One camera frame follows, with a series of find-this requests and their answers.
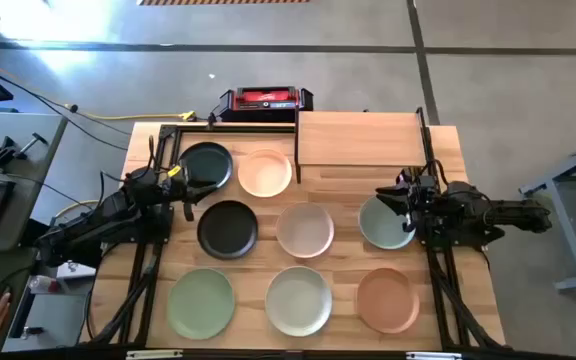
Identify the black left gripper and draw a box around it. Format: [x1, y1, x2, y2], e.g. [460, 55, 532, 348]
[160, 171, 222, 222]

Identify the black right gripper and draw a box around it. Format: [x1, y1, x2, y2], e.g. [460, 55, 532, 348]
[374, 173, 444, 234]

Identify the dark teal plate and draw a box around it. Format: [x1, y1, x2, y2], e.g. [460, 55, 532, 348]
[178, 141, 234, 192]

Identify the pale blue-green plate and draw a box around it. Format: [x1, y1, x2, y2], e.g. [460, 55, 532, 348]
[357, 195, 417, 250]

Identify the black plate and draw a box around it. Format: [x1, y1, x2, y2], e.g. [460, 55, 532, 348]
[196, 199, 259, 260]

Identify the peach plate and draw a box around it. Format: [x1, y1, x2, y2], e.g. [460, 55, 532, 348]
[237, 148, 293, 199]

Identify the pale pink plate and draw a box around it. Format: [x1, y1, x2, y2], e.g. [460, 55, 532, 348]
[275, 201, 335, 260]

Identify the terracotta plate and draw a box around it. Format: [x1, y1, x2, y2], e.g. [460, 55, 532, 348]
[355, 267, 421, 335]

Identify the light green plate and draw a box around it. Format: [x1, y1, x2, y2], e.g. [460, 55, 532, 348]
[166, 268, 236, 341]

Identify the grey-white plate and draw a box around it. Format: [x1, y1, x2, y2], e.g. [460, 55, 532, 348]
[264, 265, 334, 338]

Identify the wooden shelf with black legs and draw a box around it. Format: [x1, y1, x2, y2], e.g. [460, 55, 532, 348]
[295, 110, 428, 184]

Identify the red and black jobsite radio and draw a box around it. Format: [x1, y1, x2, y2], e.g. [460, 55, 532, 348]
[217, 85, 315, 124]

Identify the white box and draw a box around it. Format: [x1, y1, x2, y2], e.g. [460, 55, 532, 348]
[56, 259, 97, 281]

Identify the clear plastic bottle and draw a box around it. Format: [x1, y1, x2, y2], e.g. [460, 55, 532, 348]
[27, 274, 62, 295]

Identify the grey desk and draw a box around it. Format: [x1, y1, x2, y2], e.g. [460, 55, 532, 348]
[0, 110, 69, 356]

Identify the black camera cable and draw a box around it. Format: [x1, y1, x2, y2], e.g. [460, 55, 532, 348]
[145, 133, 159, 171]

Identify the black aluminium rig frame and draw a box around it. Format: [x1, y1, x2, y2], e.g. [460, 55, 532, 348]
[78, 107, 508, 351]

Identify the yellow extension cable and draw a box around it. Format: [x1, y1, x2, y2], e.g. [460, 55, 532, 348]
[70, 107, 198, 123]

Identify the yellow power cable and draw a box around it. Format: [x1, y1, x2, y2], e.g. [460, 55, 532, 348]
[53, 198, 100, 221]

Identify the black floor cable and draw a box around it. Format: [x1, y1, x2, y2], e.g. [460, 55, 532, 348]
[0, 59, 132, 151]

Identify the white metal bracket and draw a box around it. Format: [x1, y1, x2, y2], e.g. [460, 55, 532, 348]
[125, 349, 184, 360]
[405, 351, 464, 360]

